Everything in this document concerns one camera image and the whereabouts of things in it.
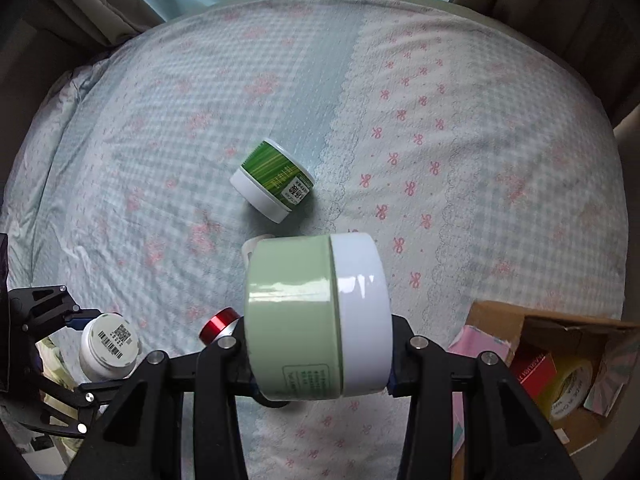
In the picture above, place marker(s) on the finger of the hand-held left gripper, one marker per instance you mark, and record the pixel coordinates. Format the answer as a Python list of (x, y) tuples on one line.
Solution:
[(80, 318), (75, 400)]

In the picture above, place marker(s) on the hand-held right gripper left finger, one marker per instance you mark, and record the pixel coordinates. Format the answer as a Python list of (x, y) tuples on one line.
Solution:
[(219, 377)]

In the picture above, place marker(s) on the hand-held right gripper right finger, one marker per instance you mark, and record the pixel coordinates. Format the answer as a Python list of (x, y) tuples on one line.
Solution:
[(425, 375)]

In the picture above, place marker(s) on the white jar barcode label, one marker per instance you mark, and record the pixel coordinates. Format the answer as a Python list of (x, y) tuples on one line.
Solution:
[(110, 347)]

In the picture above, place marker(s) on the pale green jar white lid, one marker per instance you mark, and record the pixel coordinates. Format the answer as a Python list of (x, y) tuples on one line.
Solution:
[(310, 317)]

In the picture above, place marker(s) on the pale yellow cloth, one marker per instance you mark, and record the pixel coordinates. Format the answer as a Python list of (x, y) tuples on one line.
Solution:
[(49, 357)]

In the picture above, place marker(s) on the small red metal cap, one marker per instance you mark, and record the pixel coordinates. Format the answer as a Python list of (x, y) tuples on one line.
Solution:
[(219, 326)]

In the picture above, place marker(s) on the pink patterned packet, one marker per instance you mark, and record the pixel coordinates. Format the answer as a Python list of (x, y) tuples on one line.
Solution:
[(477, 347)]

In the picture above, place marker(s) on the red box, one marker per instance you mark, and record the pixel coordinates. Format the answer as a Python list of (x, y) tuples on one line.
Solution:
[(532, 372)]

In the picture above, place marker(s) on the small white plastic object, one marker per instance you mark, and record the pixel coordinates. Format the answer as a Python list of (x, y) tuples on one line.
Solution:
[(252, 247)]

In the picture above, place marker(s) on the yellow tape roll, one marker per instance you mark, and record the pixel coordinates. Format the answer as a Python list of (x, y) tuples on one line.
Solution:
[(570, 387)]

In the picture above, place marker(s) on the cardboard box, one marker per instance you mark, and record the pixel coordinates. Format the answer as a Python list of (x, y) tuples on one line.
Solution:
[(565, 325)]

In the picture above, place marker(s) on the pastel striped packet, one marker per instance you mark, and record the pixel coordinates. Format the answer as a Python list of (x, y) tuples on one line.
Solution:
[(607, 382)]

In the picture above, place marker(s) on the green striped jar white lid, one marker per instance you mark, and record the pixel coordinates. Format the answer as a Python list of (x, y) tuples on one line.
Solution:
[(274, 180)]

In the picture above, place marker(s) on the checked bow print bedsheet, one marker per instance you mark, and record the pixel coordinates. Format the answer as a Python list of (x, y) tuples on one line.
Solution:
[(200, 110)]

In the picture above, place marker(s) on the beige curtain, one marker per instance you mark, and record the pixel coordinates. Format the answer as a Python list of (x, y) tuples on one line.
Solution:
[(85, 5), (560, 5)]

